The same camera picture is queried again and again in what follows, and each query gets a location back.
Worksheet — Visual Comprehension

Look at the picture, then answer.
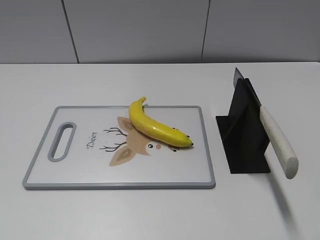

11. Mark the yellow plastic banana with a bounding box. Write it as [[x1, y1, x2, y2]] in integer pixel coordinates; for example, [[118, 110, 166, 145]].
[[129, 96, 193, 148]]

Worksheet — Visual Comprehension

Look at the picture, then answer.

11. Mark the white-handled kitchen knife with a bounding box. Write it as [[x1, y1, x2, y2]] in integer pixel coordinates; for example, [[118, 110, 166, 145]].
[[233, 68, 299, 180]]

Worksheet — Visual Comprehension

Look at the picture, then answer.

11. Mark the grey-rimmed deer cutting board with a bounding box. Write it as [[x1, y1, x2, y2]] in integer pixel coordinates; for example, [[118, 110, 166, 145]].
[[22, 105, 216, 190]]

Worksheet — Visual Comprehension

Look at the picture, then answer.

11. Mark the black knife stand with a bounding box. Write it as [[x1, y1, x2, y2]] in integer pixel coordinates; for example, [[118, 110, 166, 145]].
[[215, 78, 271, 174]]

